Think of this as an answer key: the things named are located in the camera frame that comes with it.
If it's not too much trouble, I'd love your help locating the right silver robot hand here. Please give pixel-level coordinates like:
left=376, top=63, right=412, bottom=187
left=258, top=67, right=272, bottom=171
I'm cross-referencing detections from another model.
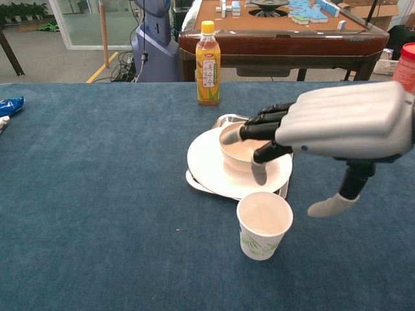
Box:
left=220, top=80, right=415, bottom=218

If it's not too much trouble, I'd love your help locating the white leaf-print paper cup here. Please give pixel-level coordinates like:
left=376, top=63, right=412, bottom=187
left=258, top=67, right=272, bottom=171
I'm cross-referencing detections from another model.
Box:
left=236, top=191, right=294, bottom=262

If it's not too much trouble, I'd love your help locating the purple robot base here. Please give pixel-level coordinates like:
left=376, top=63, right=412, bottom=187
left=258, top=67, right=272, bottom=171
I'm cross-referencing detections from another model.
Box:
left=130, top=0, right=180, bottom=83

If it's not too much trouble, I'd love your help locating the cream ceramic bowl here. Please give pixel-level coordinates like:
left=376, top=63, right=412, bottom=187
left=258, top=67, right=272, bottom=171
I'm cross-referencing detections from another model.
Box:
left=219, top=125, right=272, bottom=173

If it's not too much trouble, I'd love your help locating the white plastic basket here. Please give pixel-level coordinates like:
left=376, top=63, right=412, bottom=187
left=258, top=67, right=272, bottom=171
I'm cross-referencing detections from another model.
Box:
left=372, top=59, right=400, bottom=76

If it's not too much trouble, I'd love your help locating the red plastic jar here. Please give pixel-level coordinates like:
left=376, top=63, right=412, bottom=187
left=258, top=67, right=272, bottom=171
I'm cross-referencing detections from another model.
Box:
left=391, top=42, right=415, bottom=95

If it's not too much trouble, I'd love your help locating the black bag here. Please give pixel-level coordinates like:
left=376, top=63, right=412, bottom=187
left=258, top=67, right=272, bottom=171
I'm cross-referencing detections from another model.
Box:
left=386, top=25, right=415, bottom=61

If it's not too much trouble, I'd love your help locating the brown mahjong table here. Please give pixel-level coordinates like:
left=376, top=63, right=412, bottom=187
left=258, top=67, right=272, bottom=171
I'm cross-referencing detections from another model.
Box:
left=178, top=0, right=390, bottom=82

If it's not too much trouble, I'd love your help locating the cardboard box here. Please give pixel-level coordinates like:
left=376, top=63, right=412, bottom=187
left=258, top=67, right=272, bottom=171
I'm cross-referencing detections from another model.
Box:
left=337, top=0, right=401, bottom=32

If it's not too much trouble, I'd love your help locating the black mahjong table dial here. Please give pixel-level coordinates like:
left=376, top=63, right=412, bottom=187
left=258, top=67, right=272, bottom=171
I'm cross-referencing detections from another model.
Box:
left=248, top=0, right=291, bottom=17

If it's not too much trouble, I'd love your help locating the white round plate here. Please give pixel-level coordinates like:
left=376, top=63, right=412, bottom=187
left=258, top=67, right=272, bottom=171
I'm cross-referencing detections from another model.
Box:
left=187, top=126, right=293, bottom=200

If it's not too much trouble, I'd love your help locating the yellow corn tea bottle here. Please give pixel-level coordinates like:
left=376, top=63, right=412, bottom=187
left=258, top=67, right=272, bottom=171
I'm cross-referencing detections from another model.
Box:
left=195, top=20, right=222, bottom=107

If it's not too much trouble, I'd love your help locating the stainless steel tray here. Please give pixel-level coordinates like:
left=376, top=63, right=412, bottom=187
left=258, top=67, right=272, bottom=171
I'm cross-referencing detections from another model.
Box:
left=185, top=113, right=294, bottom=201

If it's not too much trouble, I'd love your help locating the wooden pole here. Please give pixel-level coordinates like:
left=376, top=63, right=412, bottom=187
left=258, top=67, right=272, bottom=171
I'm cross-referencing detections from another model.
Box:
left=99, top=0, right=110, bottom=69

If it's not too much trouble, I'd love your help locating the blue velvet tablecloth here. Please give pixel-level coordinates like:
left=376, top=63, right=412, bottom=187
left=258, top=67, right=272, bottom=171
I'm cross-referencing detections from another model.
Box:
left=0, top=80, right=415, bottom=311

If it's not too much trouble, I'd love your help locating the green floor object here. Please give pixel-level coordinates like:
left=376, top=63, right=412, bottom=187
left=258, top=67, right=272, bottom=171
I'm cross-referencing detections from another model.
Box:
left=36, top=21, right=60, bottom=33

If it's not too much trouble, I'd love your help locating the blue snack bag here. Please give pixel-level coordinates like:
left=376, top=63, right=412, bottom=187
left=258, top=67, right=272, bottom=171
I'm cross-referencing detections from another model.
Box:
left=0, top=96, right=26, bottom=118

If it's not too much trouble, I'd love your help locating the black table leg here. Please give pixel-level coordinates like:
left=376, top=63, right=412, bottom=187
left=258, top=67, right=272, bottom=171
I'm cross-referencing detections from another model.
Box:
left=0, top=27, right=26, bottom=78

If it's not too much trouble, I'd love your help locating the row of potted plants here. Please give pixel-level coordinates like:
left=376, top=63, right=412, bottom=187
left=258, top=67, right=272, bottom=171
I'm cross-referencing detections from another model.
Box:
left=0, top=2, right=49, bottom=24

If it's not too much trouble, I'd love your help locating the tangle of floor cables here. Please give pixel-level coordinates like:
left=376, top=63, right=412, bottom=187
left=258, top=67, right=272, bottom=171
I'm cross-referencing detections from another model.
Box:
left=110, top=51, right=137, bottom=83

